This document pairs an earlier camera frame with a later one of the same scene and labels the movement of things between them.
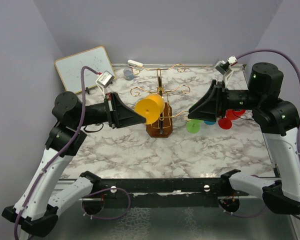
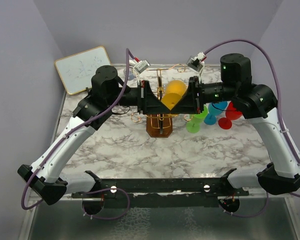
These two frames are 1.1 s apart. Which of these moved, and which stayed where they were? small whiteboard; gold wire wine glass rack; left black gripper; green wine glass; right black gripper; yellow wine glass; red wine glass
Moved: yellow wine glass; left black gripper; right black gripper
Stayed: small whiteboard; red wine glass; green wine glass; gold wire wine glass rack
